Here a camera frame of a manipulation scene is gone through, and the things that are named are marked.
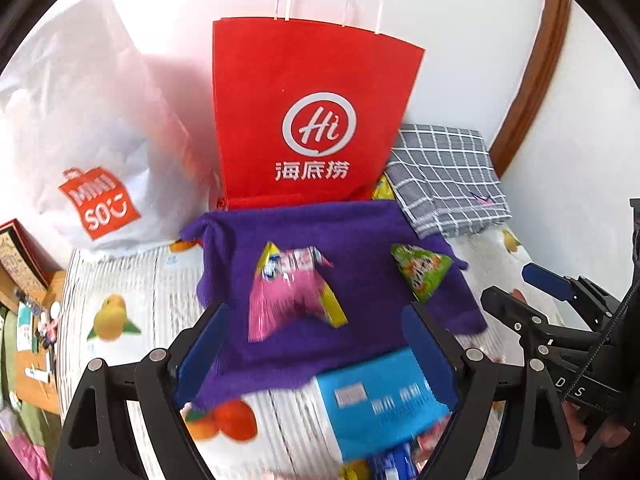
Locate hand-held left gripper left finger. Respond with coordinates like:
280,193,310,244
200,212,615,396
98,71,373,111
52,302,231,480

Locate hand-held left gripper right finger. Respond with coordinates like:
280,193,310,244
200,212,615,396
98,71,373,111
401,301,583,480

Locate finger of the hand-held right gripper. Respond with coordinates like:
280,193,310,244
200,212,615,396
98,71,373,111
481,286,553,356
521,262,623,328

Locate pink snack packet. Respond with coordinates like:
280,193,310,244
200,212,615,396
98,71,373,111
248,241,349,343

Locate person's right hand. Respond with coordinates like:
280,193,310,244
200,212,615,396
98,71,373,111
562,400,633,461

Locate light blue tissue pack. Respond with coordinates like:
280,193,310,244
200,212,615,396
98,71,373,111
312,347,453,463

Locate pink-red candy packet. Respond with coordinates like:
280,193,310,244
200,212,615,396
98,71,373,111
412,415,453,466

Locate green triangular snack packet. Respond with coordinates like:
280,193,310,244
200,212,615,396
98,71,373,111
391,243,454,303

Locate fruit-printed white mat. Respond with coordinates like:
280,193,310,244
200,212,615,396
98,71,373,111
57,225,576,480

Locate purple cloth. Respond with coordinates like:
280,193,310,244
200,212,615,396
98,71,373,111
179,200,488,411

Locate small dark blue packet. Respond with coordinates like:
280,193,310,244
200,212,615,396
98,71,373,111
367,442,418,480

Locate grey checked cloth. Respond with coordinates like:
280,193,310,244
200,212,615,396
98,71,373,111
385,123,513,240

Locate wooden desk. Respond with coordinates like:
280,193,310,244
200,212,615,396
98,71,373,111
0,270,68,416

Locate yellow-green snack packet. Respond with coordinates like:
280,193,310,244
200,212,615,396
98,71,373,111
372,172,397,202

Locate teal small box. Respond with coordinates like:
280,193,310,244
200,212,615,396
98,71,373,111
16,307,33,351

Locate dark red framed board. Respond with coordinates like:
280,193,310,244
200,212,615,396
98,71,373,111
0,219,66,311

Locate pink cloth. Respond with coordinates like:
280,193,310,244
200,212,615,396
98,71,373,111
0,435,51,480

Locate white paper bag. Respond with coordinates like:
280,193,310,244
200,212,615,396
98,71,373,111
0,0,221,256

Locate red paper bag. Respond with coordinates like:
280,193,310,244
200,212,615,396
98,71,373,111
212,0,427,211

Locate brown wooden door frame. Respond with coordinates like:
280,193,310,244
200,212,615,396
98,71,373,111
487,0,572,178

